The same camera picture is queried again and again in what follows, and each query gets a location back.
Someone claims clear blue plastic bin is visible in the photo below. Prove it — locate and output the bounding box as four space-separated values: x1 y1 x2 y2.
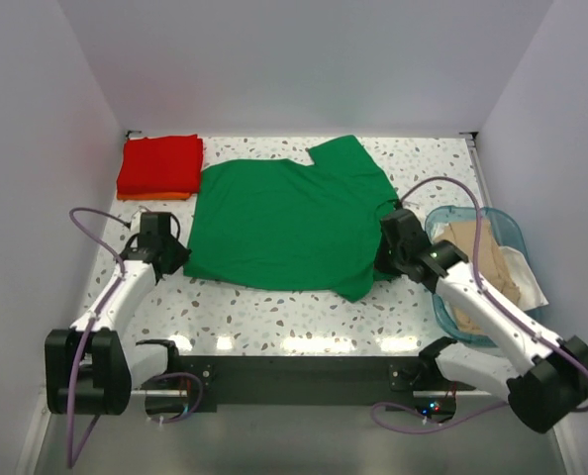
425 206 548 347

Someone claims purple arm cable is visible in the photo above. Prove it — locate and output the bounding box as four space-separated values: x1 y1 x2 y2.
65 206 206 469
370 176 588 434

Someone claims white t shirt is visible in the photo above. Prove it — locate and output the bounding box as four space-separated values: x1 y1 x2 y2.
432 222 550 311

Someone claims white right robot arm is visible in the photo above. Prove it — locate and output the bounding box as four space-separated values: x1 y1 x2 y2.
376 209 588 433

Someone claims beige t shirt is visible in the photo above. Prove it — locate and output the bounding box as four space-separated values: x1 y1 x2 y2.
444 220 528 340

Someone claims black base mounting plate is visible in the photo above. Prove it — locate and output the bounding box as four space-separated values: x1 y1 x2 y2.
125 353 466 427

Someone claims folded red t shirt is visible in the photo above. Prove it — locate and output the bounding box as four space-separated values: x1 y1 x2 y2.
117 135 204 195

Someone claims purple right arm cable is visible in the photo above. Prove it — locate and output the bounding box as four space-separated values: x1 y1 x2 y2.
370 176 588 434

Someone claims green t shirt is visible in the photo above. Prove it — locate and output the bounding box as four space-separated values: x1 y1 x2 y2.
183 136 397 302

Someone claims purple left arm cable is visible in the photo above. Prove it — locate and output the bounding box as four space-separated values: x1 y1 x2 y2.
65 206 206 469

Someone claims folded orange t shirt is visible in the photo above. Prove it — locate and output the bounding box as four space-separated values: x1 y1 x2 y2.
116 192 191 201

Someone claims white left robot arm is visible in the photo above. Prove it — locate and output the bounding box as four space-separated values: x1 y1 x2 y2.
45 211 190 416

